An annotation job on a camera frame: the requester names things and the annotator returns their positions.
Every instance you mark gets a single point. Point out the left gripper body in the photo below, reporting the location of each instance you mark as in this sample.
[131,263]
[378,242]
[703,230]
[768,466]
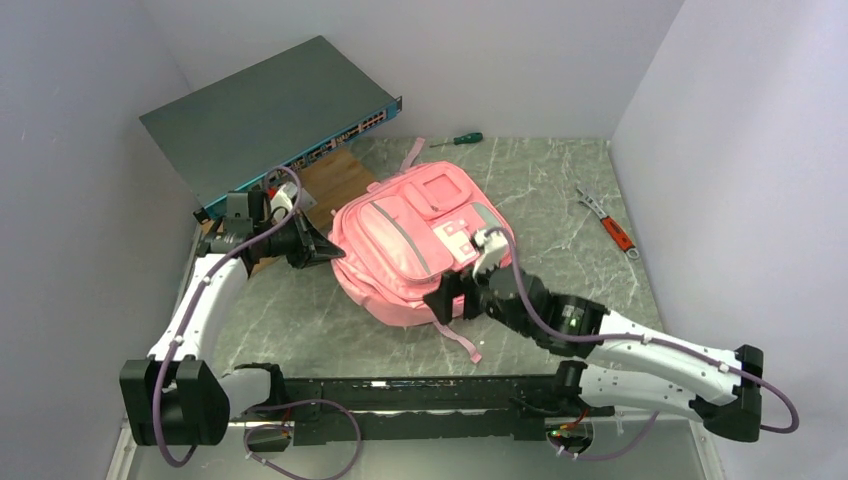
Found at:
[286,242]

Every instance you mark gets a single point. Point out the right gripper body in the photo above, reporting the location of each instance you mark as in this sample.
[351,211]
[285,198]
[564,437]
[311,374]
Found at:
[490,303]

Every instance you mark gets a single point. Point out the pink backpack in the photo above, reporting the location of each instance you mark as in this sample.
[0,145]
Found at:
[403,234]

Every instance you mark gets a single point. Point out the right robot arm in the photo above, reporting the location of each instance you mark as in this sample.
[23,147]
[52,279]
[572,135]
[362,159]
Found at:
[607,359]

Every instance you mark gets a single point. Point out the wooden board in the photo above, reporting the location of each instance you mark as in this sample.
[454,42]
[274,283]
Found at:
[326,187]

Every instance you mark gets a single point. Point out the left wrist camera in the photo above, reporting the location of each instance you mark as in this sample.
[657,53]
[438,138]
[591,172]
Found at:
[282,199]

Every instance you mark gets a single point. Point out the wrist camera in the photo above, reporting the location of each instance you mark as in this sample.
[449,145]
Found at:
[282,199]
[492,246]

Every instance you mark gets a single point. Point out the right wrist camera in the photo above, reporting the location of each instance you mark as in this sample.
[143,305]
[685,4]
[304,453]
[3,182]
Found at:
[492,246]

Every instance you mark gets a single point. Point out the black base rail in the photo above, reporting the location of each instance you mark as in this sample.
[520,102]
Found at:
[520,407]

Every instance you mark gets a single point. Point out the grey network switch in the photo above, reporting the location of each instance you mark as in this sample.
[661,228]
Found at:
[291,109]

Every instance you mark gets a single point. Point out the green handled screwdriver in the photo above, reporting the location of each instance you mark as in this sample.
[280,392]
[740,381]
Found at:
[466,139]

